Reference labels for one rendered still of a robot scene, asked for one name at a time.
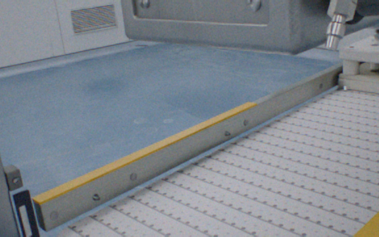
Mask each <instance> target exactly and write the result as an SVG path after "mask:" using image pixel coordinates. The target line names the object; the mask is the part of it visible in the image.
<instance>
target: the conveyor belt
mask: <svg viewBox="0 0 379 237"><path fill-rule="evenodd" d="M377 212H379V93H370V92H362V91H357V90H342V89H340V88H337V89H335V90H333V91H331V92H330V93H327V94H326V95H324V96H322V97H320V98H318V99H315V100H313V101H311V102H309V103H307V104H305V105H303V106H301V107H299V108H298V109H296V110H294V111H292V112H290V113H288V114H286V115H284V116H282V117H280V118H278V119H276V120H274V121H273V122H271V123H269V124H267V125H265V126H263V127H261V128H259V129H257V130H255V131H253V132H251V133H249V134H248V135H246V136H244V137H242V138H240V139H238V140H236V141H234V142H232V143H230V144H228V145H226V146H224V147H222V148H220V149H219V150H217V151H215V152H213V153H211V154H209V155H207V156H205V157H203V158H200V159H198V160H196V161H194V162H192V163H190V164H188V165H186V166H184V167H182V168H181V169H178V170H177V171H174V172H173V173H171V174H169V175H167V176H165V177H163V178H161V179H160V180H158V181H156V182H154V183H152V184H150V185H148V186H146V187H144V188H142V189H140V190H138V191H136V192H134V193H133V194H130V195H129V196H126V197H124V198H122V199H121V200H119V201H117V202H115V203H113V204H111V205H109V206H107V207H105V208H104V209H102V210H100V211H98V212H96V213H94V214H92V215H89V216H87V217H85V218H83V219H81V220H79V221H77V222H75V223H73V224H71V225H70V226H68V227H66V228H64V229H63V230H61V231H60V232H59V233H58V234H57V235H56V237H353V236H354V235H355V234H356V233H357V232H358V231H359V230H360V229H362V227H364V225H366V224H367V222H369V220H371V218H373V216H375V215H376V214H377Z"/></svg>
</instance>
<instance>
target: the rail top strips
mask: <svg viewBox="0 0 379 237"><path fill-rule="evenodd" d="M256 105H257V103H253V102H249V101H248V102H247V103H244V104H242V105H240V106H238V107H235V108H233V109H230V110H229V111H226V112H224V113H222V114H220V115H218V116H216V117H213V118H211V119H209V120H206V121H205V122H202V123H200V124H197V125H195V126H193V127H191V128H188V129H187V130H184V131H182V132H179V133H177V134H175V135H173V136H171V137H169V138H166V139H164V140H161V141H160V142H157V143H155V144H153V145H151V146H149V147H146V148H144V149H142V150H139V151H137V152H135V153H133V154H131V155H128V156H126V157H122V158H120V159H118V160H116V161H113V162H112V163H109V164H107V165H104V166H103V167H100V168H98V169H96V170H94V171H91V172H89V173H87V174H85V175H82V176H80V177H78V178H75V179H74V180H71V181H69V182H67V183H64V184H62V185H60V186H57V187H56V188H53V189H51V190H49V191H47V192H45V193H42V194H40V195H38V196H36V197H33V198H32V201H34V202H36V203H37V204H38V205H43V204H44V203H47V202H48V201H51V200H52V199H55V198H57V197H59V196H61V195H63V194H66V193H68V192H70V191H72V190H75V189H76V188H79V187H80V186H83V185H85V184H87V183H89V182H92V181H94V180H96V179H98V178H101V177H102V176H104V175H106V174H109V173H110V172H113V171H115V170H117V169H119V168H121V167H124V166H126V165H128V164H130V163H133V162H134V161H137V160H139V159H141V158H143V157H147V156H149V155H151V154H153V153H156V152H158V151H160V150H162V149H164V148H166V147H168V146H170V145H172V144H175V143H176V142H179V141H181V140H183V139H185V138H188V137H190V136H192V135H194V134H196V133H198V132H200V131H203V130H205V129H207V128H209V127H212V126H214V125H216V124H218V123H220V122H222V121H224V120H226V119H228V118H230V117H232V116H235V115H237V114H239V113H241V112H244V111H246V110H248V109H250V108H252V107H254V106H256ZM353 237H379V212H377V214H376V215H375V216H373V218H371V220H369V222H367V224H366V225H364V227H362V229H360V230H359V231H358V232H357V233H356V234H355V235H354V236H353Z"/></svg>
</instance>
